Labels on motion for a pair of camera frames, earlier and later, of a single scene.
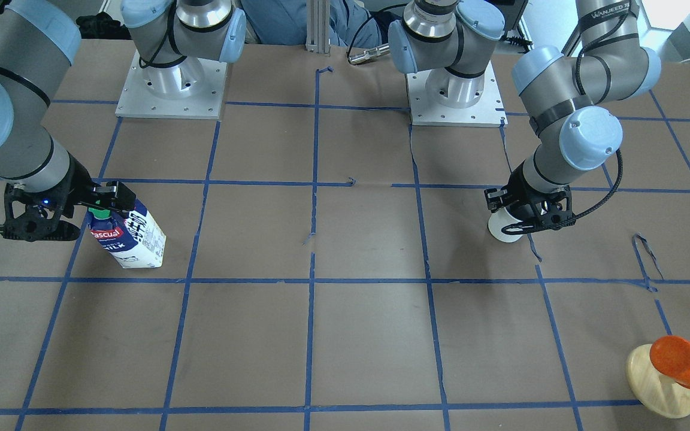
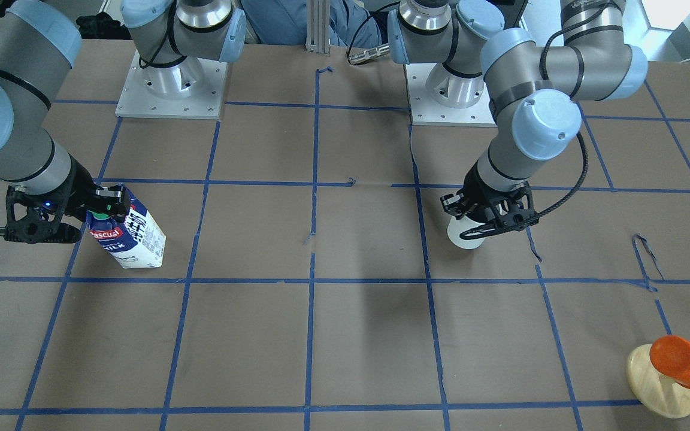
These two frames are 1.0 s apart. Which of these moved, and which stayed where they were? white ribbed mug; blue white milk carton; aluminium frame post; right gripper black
Moved: white ribbed mug
Stayed: aluminium frame post; right gripper black; blue white milk carton
